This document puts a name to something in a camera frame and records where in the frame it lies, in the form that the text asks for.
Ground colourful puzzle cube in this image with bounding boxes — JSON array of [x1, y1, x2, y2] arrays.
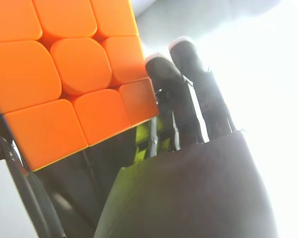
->
[[0, 0, 160, 172]]

